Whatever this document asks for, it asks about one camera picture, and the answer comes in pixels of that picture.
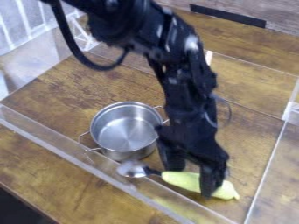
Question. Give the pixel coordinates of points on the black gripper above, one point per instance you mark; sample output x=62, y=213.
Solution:
x=189, y=138

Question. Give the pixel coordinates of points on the green handled metal spoon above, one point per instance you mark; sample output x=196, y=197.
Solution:
x=184, y=179

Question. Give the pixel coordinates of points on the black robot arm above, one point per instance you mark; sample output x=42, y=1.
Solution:
x=140, y=26

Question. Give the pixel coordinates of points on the stainless steel pot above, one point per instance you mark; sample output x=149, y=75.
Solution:
x=122, y=129

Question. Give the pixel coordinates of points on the clear acrylic right barrier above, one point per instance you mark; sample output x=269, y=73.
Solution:
x=276, y=204

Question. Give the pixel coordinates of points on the clear acrylic front barrier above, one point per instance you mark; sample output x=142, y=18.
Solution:
x=144, y=189

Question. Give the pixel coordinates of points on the black strip on table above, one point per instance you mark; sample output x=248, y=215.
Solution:
x=229, y=16

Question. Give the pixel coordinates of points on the clear acrylic triangle bracket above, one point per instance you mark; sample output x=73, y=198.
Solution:
x=81, y=32

